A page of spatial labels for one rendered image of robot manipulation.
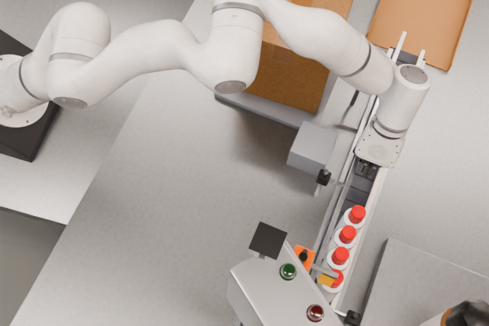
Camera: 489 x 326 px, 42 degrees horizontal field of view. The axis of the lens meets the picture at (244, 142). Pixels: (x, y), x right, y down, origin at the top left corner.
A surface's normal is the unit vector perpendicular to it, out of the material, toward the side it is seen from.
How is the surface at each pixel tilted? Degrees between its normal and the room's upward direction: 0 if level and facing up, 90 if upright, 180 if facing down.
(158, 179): 0
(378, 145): 69
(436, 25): 0
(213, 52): 31
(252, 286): 0
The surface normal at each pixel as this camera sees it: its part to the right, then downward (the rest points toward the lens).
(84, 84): 0.20, 0.70
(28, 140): 0.66, -0.14
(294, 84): -0.32, 0.85
